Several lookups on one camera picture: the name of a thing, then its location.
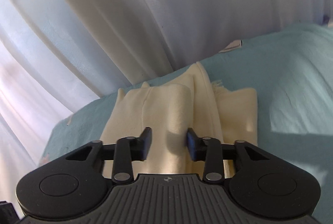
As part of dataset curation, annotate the cream yellow small garment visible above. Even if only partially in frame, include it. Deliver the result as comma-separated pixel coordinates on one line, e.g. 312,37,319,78
101,63,258,174

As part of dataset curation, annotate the teal printed bed sheet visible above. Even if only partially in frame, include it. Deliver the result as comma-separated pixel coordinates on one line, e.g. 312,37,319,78
41,23,333,224

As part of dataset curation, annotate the white sheer curtain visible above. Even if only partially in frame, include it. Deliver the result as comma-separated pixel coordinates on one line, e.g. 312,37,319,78
1,0,332,202

